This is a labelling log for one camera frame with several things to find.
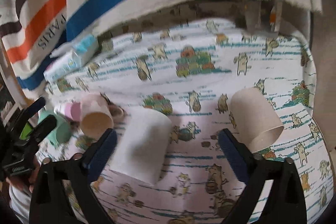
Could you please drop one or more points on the clear plastic container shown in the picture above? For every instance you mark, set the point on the clear plastic container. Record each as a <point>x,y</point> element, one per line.
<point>263,17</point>

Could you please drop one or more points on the white ceramic mug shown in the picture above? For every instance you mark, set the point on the white ceramic mug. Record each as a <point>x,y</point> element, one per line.
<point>142,148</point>

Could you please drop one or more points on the mint green cup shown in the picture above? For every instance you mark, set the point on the mint green cup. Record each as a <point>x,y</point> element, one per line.
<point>61,133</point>

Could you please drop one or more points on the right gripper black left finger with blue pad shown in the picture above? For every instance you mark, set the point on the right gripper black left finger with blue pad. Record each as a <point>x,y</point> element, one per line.
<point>50,202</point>

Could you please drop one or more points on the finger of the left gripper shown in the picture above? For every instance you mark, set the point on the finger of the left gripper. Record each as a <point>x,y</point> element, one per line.
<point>27,113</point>
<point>41,131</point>

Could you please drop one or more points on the person's hand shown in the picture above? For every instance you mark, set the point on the person's hand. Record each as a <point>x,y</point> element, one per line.
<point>27,183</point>

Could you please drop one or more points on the beige paper cup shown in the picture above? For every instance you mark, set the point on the beige paper cup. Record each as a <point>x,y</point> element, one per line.
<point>257,123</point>

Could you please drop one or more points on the small pink cup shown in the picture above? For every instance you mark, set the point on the small pink cup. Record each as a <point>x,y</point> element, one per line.
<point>69,110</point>

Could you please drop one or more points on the pink cream mug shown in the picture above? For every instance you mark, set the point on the pink cream mug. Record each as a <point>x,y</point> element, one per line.
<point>97,115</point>

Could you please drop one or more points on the wet wipes pack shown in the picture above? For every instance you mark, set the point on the wet wipes pack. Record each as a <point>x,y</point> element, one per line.
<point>70,57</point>

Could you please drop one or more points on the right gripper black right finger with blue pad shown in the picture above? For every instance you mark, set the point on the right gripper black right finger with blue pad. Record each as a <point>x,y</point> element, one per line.
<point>285,202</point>

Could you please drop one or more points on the cat print bed sheet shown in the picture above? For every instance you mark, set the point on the cat print bed sheet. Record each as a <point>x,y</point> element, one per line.
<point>190,73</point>

